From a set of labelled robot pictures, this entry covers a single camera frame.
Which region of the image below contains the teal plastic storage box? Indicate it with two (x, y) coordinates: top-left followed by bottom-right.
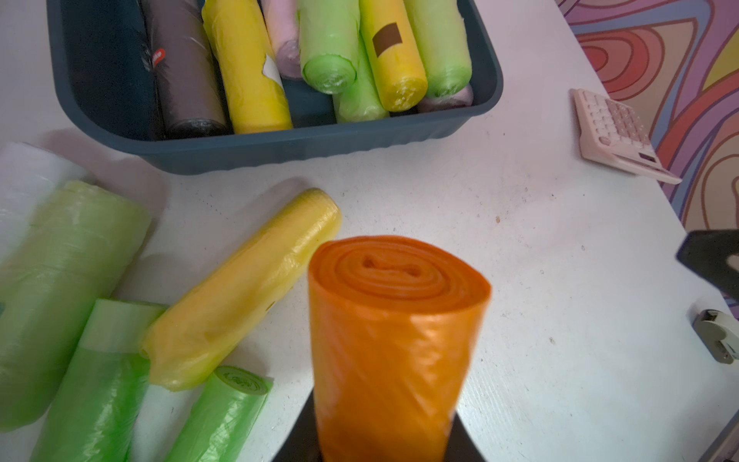
(46, 1), (503, 175)

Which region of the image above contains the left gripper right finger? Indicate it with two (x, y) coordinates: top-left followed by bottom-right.
(444, 414), (486, 462)

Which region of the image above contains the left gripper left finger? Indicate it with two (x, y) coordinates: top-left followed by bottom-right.
(271, 392), (321, 462)

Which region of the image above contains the grey trash bag roll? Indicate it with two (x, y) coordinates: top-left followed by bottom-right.
(140, 0), (228, 139)

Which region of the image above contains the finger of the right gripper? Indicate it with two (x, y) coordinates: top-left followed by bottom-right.
(675, 229), (738, 300)

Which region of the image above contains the light green roll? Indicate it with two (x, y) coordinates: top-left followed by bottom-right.
(404, 0), (473, 98)

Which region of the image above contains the thin pink trash bag roll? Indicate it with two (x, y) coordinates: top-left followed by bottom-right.
(261, 0), (302, 80)

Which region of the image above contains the pink calculator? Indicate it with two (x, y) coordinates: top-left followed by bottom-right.
(571, 89), (681, 185)

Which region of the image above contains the orange trash bag roll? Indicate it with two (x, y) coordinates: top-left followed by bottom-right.
(308, 236), (493, 461)

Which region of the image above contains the white blue trash bag roll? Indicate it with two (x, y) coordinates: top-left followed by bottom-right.
(1, 142), (94, 260)

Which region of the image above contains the white grey computer mouse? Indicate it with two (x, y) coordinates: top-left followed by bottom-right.
(692, 309), (738, 365)

